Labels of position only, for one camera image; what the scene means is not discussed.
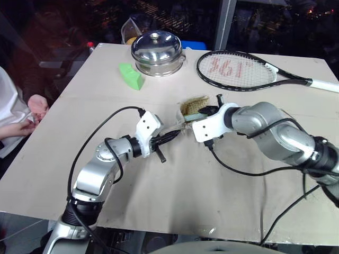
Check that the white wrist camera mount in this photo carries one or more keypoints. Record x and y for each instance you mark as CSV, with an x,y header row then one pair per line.
x,y
209,125
147,127

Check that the dark equipment under table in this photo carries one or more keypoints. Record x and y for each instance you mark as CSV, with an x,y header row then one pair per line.
x,y
127,239

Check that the clear grid pouch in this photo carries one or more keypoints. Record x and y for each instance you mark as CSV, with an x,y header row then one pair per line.
x,y
192,105

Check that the bottle with red cap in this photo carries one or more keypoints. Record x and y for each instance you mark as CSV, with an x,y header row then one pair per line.
x,y
90,46

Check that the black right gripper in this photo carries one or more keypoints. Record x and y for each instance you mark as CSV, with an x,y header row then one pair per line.
x,y
215,108

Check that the black white tennis racket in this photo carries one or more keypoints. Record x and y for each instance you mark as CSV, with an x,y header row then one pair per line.
x,y
238,69

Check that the person's left hand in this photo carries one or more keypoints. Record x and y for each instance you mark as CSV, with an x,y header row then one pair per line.
x,y
38,105

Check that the blue plastic box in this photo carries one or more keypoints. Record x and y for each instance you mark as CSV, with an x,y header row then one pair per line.
x,y
194,45

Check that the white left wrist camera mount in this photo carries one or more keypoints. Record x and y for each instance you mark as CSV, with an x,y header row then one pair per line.
x,y
147,127

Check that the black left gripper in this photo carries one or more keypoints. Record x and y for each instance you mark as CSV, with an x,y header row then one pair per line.
x,y
156,146

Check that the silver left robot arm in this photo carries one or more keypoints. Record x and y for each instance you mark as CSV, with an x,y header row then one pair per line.
x,y
92,172

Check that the person in white shirt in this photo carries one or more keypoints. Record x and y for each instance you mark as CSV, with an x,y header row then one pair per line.
x,y
10,105

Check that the steel steamer pot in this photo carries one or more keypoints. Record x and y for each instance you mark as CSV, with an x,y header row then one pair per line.
x,y
159,67

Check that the person's right forearm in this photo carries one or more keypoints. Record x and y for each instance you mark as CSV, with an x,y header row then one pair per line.
x,y
8,131

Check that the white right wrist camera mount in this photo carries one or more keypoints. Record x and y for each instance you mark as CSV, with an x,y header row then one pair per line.
x,y
209,125

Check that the domed steel pot lid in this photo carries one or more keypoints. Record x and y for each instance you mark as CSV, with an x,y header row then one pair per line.
x,y
156,45

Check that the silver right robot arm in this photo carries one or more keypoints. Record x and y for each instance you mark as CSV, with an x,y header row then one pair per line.
x,y
267,124

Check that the clear jar with yellow contents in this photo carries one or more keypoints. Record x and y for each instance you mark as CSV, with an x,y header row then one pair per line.
x,y
131,29

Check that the grey window post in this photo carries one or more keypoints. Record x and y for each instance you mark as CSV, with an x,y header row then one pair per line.
x,y
225,23

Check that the green foam wedge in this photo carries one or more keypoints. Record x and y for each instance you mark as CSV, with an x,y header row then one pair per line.
x,y
131,75

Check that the person's right hand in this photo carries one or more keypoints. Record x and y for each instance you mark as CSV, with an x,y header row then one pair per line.
x,y
26,128

